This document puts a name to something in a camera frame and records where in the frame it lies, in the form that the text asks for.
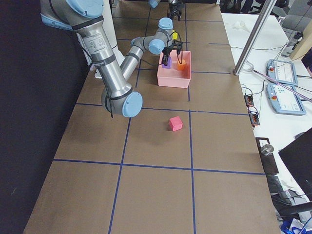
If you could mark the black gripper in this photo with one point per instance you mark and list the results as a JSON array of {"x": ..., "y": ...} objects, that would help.
[
  {"x": 167, "y": 51},
  {"x": 173, "y": 10}
]

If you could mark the purple foam block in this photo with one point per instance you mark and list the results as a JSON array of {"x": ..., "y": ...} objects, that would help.
[{"x": 168, "y": 64}]

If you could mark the orange foam block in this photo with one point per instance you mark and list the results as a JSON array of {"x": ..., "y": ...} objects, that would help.
[{"x": 181, "y": 66}]

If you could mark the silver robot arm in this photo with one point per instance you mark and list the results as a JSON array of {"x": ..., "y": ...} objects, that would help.
[
  {"x": 86, "y": 17},
  {"x": 154, "y": 3}
]

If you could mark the pink plastic bin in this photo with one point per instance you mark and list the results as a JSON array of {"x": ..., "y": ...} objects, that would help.
[{"x": 173, "y": 77}]

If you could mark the yellow foam block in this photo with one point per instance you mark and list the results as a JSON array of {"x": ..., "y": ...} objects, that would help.
[{"x": 175, "y": 36}]

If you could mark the red foam block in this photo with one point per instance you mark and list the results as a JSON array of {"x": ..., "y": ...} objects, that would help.
[{"x": 175, "y": 123}]

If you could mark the crumpled white paper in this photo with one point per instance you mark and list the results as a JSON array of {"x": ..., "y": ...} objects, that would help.
[{"x": 240, "y": 25}]

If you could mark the reacher grabber stick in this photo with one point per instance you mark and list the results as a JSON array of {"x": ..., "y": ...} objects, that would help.
[{"x": 251, "y": 68}]

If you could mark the orange black connector block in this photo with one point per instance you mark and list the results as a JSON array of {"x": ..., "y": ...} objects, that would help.
[{"x": 249, "y": 100}]

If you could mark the far teach pendant tablet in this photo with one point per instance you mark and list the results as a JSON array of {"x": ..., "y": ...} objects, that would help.
[{"x": 282, "y": 71}]

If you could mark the teach pendant tablet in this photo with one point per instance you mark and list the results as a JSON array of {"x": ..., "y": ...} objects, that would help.
[
  {"x": 282, "y": 71},
  {"x": 283, "y": 101}
]

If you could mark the near teach pendant tablet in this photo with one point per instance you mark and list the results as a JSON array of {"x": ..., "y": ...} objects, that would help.
[{"x": 283, "y": 101}]

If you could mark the small metal cup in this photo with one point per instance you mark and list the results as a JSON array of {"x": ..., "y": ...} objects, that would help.
[{"x": 266, "y": 149}]

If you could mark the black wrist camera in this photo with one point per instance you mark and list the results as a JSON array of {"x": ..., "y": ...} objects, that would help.
[{"x": 177, "y": 45}]

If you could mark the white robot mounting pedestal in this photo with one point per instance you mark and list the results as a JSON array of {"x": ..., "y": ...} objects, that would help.
[{"x": 109, "y": 29}]

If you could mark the aluminium frame post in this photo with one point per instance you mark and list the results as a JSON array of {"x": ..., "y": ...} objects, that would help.
[{"x": 262, "y": 18}]

